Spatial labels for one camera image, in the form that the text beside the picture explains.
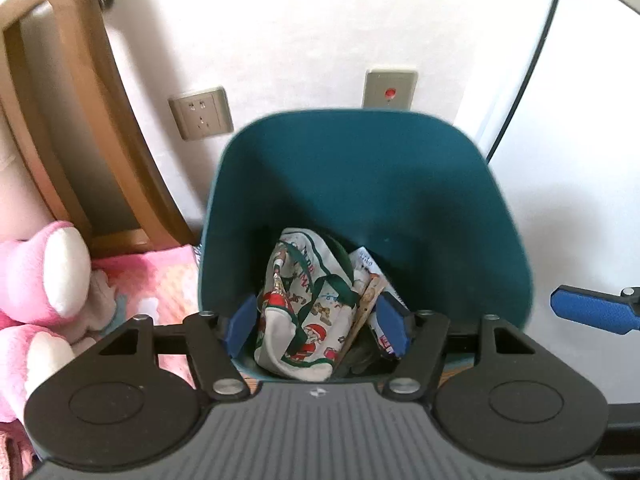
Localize printed cloth bag green straps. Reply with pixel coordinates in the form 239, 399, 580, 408
254, 227, 362, 382

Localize teal plastic trash bin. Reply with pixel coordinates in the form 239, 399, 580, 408
197, 108, 535, 382

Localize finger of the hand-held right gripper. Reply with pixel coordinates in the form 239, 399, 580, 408
550, 285, 640, 336

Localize beige paper chopstick sleeve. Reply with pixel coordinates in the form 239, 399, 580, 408
336, 276, 387, 367

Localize white printed plastic wrapper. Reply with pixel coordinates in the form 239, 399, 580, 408
346, 246, 407, 361

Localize wooden bed headboard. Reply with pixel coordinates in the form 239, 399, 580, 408
0, 0, 198, 261

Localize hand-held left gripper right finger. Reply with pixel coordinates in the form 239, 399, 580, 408
374, 292, 527, 402

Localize beige wall switch red light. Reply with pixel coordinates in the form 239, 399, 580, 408
361, 67, 419, 112

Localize white panel with dark frame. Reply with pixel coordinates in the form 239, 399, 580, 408
484, 0, 640, 411

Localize beige wall power socket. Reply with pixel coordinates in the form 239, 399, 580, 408
168, 87, 235, 141

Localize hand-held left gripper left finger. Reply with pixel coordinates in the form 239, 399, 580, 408
100, 294, 259, 402

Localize pink patterned blanket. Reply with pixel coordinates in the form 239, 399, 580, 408
90, 245, 206, 391

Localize pink and white plush toy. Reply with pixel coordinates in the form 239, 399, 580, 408
0, 221, 123, 426

